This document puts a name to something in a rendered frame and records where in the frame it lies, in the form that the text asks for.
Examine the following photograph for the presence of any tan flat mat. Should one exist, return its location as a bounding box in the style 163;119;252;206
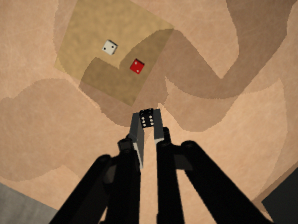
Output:
54;0;175;106

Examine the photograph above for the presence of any red die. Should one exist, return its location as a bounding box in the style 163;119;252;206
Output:
130;59;145;74

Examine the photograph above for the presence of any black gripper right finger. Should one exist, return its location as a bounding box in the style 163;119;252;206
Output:
153;109;275;224

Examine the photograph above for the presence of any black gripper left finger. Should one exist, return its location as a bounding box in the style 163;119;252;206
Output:
49;112;144;224

